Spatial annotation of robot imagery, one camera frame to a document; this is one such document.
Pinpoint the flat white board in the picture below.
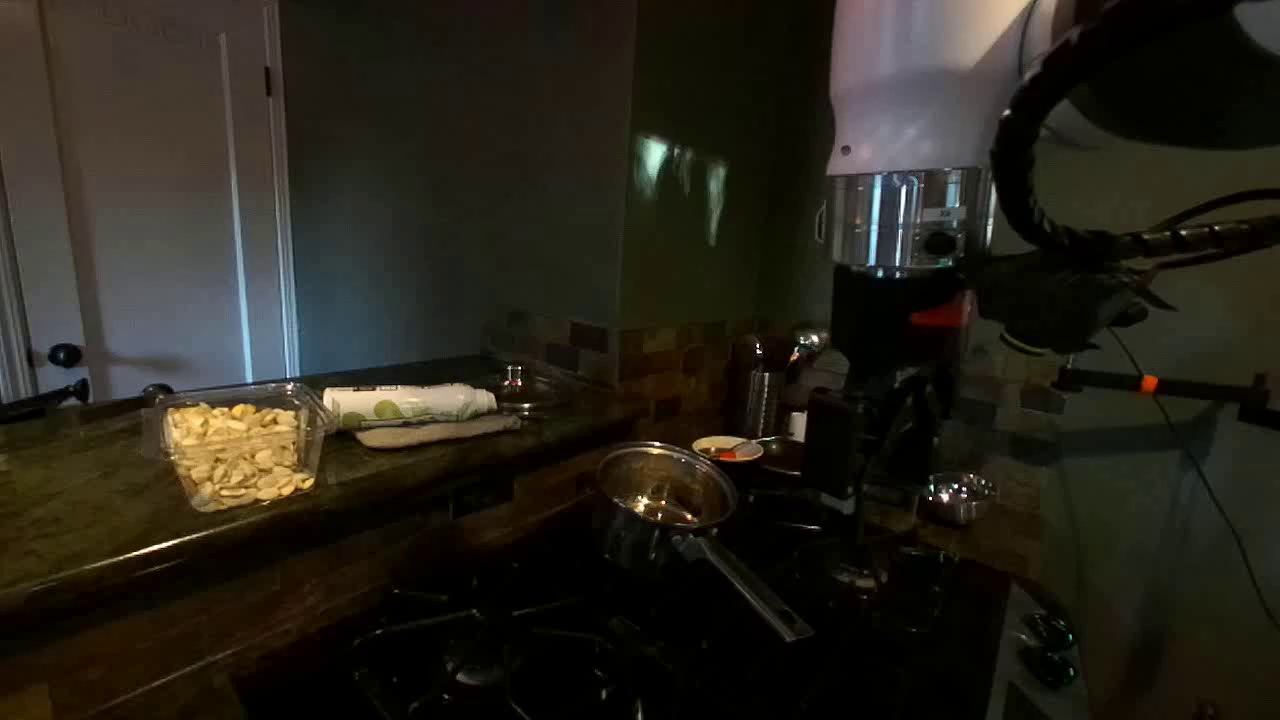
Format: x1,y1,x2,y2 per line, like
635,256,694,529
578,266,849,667
352,409,527,455

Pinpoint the dark glass bottle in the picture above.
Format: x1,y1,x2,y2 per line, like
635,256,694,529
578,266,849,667
742,333,794,447

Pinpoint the black camera mount rod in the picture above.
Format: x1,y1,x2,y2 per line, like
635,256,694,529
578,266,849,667
1049,364,1280,430

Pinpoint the black gas stove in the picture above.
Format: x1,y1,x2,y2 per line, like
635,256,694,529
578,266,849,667
236,472,1088,720

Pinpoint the thin black cable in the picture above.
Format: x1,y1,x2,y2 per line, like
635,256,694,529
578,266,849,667
1099,322,1280,637

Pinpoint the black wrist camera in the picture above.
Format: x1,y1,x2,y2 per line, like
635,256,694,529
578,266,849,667
978,249,1169,361

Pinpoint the glass container of pasta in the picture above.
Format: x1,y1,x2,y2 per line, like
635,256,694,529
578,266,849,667
139,378,338,518

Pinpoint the white panel door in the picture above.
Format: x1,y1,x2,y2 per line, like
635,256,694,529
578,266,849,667
37,0,305,398

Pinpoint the small metal bowl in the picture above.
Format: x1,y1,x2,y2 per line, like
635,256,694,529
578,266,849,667
916,464,999,529

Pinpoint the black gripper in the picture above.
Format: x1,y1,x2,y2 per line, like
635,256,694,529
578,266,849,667
803,261,978,518

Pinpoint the steel mixing bowl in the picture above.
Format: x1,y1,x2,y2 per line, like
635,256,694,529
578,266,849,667
594,435,821,649

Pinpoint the rolled white green-print towel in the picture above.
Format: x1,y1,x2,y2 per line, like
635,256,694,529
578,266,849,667
319,378,505,435

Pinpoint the white plate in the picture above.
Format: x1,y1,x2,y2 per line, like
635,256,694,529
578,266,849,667
689,430,772,472

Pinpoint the thick black corrugated cable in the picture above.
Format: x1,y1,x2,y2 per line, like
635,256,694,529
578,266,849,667
990,0,1280,266

